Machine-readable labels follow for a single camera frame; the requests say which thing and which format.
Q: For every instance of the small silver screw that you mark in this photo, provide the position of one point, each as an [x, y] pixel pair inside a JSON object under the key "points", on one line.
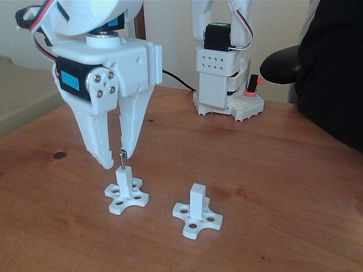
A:
{"points": [[122, 163]]}

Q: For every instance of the black office chair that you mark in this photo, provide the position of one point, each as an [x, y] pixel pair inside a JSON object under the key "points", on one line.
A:
{"points": [[278, 66]]}

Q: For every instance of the orange and black clamp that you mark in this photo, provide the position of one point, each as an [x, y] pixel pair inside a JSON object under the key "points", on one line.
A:
{"points": [[251, 93]]}

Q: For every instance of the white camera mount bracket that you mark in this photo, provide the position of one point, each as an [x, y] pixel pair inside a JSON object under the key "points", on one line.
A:
{"points": [[28, 13]]}

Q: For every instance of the white perforated base plate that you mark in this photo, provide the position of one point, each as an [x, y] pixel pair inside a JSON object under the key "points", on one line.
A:
{"points": [[249, 109]]}

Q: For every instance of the grey striped cloth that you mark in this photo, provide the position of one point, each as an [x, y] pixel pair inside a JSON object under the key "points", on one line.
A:
{"points": [[307, 25]]}

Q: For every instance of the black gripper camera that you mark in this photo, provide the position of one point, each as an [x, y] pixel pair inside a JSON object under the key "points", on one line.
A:
{"points": [[20, 21]]}

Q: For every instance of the beige plastic bin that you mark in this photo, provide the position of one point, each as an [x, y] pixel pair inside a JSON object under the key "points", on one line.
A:
{"points": [[22, 93]]}

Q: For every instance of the white cross-base post stand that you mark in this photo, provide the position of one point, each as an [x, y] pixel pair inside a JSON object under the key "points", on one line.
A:
{"points": [[197, 201], [124, 181]]}

